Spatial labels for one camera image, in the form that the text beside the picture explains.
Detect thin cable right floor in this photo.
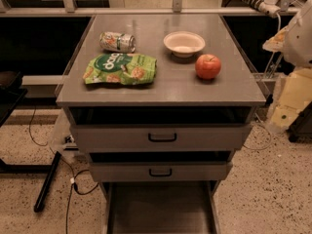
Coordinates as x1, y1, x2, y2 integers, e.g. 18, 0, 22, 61
243, 112, 273, 152

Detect black table leg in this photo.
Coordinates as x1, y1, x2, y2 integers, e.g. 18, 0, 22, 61
33, 151, 61, 213

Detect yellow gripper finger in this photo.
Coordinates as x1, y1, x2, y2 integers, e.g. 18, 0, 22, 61
268, 68, 312, 131

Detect white paper bowl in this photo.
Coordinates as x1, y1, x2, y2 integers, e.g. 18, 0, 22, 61
163, 31, 206, 58

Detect black desk left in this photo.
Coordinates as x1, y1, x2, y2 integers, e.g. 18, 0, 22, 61
0, 71, 27, 127

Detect crushed soda can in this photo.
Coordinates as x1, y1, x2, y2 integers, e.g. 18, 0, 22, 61
99, 31, 136, 53

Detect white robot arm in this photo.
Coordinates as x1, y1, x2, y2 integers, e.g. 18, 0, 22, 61
262, 0, 312, 131

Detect grey drawer cabinet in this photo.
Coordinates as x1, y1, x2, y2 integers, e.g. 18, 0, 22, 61
56, 14, 267, 234

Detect red apple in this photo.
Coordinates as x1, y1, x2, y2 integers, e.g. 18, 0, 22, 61
195, 54, 221, 80

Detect white striped handle device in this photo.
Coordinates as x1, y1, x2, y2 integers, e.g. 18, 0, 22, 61
241, 0, 280, 18

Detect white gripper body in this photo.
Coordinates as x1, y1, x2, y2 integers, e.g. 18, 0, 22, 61
262, 27, 287, 53

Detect bottom grey drawer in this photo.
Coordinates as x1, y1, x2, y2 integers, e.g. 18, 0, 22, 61
102, 181, 221, 234

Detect grey drawer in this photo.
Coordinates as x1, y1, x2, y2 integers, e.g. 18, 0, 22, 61
67, 106, 251, 152
90, 151, 232, 182
102, 181, 221, 234

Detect black floor cable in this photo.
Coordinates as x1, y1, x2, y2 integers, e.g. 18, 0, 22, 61
28, 105, 99, 234

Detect middle grey drawer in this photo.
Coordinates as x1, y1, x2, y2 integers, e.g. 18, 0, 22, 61
90, 151, 232, 182

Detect metal rail frame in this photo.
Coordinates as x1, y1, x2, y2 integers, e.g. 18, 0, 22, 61
0, 0, 312, 18

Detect top grey drawer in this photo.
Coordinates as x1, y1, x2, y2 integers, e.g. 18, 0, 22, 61
67, 106, 251, 152

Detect green chip bag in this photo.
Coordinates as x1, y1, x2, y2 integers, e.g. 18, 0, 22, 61
83, 53, 157, 85

